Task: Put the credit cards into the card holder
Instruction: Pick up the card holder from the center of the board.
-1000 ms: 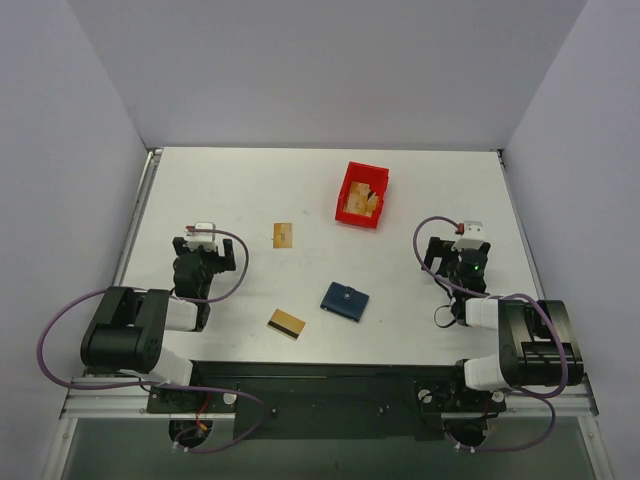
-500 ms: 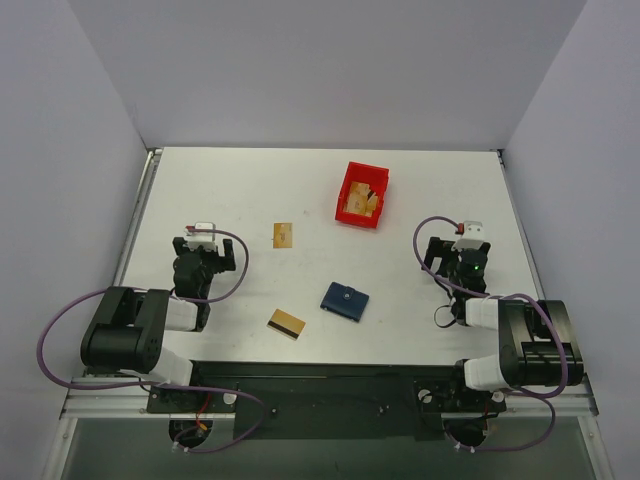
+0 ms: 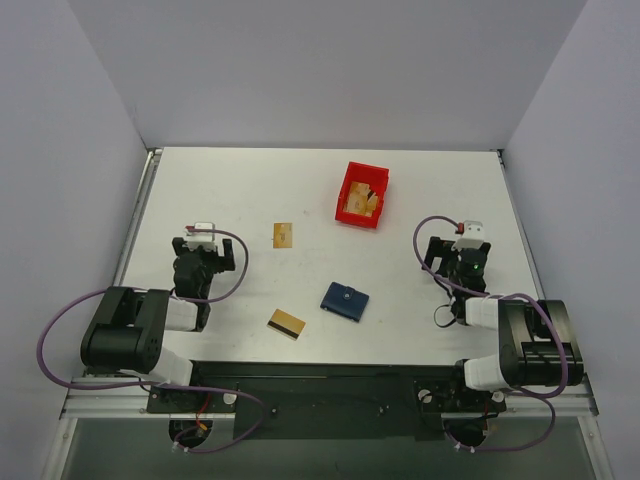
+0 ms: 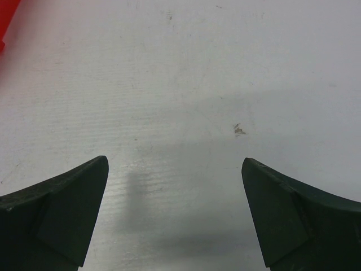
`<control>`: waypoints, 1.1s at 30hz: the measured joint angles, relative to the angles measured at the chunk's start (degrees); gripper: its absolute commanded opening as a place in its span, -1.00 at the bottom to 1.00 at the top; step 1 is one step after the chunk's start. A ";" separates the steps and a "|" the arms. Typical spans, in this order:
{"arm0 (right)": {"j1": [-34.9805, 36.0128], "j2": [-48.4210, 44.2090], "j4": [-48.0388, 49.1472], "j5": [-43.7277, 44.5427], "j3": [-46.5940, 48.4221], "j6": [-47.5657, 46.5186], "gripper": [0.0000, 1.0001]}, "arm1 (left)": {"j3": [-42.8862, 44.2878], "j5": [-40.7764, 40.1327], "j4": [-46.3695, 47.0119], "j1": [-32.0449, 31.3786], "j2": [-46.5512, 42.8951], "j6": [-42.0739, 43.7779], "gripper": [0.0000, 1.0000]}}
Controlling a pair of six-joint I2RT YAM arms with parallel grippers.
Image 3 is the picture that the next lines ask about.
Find gold card face up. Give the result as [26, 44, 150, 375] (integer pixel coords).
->
[273, 222, 293, 249]

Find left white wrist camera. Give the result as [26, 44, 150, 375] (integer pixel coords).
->
[184, 222, 217, 252]

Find blue leather card holder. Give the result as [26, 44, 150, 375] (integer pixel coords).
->
[320, 282, 369, 322]

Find gold cards in bin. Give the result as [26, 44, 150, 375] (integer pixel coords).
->
[343, 182, 381, 218]

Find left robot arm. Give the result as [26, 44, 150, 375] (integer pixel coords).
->
[80, 234, 236, 412]

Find red plastic bin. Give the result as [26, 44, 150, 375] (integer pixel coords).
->
[335, 162, 389, 229]

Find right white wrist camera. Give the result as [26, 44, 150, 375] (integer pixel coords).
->
[452, 220, 485, 251]

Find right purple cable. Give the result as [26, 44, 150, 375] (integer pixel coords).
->
[412, 214, 572, 454]

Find gold card magnetic stripe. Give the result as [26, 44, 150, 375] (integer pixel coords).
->
[267, 309, 306, 340]

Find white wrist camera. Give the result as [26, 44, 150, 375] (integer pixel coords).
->
[452, 220, 485, 251]
[184, 222, 217, 252]

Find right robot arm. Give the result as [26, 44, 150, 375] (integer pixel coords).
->
[423, 236, 585, 409]

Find aluminium frame rail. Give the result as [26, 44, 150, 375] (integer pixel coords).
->
[60, 374, 156, 420]

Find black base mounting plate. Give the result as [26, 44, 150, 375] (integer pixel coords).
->
[147, 361, 506, 441]

